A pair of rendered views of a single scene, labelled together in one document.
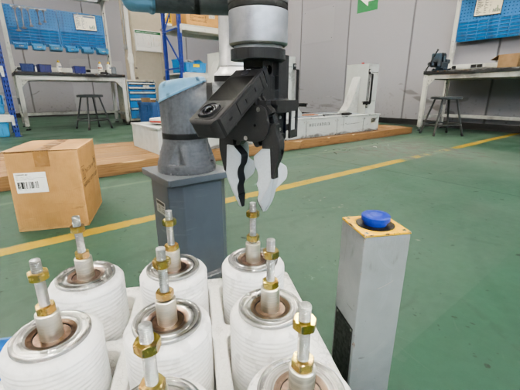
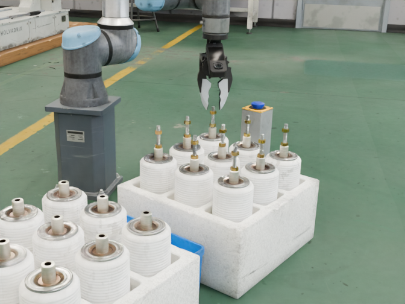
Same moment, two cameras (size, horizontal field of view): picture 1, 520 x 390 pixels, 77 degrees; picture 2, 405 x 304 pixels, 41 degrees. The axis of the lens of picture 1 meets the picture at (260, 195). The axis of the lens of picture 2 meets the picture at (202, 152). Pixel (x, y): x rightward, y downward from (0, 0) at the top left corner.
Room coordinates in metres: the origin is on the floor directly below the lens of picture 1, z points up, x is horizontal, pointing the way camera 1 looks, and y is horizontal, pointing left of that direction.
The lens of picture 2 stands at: (-0.66, 1.04, 0.75)
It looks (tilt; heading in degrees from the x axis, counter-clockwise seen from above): 20 degrees down; 318
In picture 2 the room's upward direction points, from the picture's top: 2 degrees clockwise
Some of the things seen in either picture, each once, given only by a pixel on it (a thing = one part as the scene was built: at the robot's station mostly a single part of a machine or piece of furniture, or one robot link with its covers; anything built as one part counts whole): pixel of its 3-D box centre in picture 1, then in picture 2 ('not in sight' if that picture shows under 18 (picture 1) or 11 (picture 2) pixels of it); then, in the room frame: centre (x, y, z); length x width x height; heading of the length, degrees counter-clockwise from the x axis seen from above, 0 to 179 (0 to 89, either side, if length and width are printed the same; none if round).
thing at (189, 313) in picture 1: (167, 320); (222, 157); (0.31, 0.10, 0.25); 0.08 x 0.08 x 0.01
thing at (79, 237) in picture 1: (80, 242); (158, 139); (0.40, 0.24, 0.30); 0.01 x 0.01 x 0.08
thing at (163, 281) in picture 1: (163, 279); (222, 138); (0.31, 0.10, 0.30); 0.01 x 0.01 x 0.08
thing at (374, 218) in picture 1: (375, 220); (257, 105); (0.44, -0.17, 0.32); 0.04 x 0.04 x 0.02
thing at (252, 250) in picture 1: (253, 251); (212, 133); (0.45, 0.01, 0.26); 0.02 x 0.02 x 0.03
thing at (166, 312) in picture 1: (166, 310); (222, 152); (0.31, 0.10, 0.26); 0.02 x 0.02 x 0.03
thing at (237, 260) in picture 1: (253, 259); (212, 137); (0.45, 0.01, 0.25); 0.08 x 0.08 x 0.01
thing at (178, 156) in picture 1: (186, 150); (83, 85); (0.85, 0.19, 0.35); 0.15 x 0.15 x 0.10
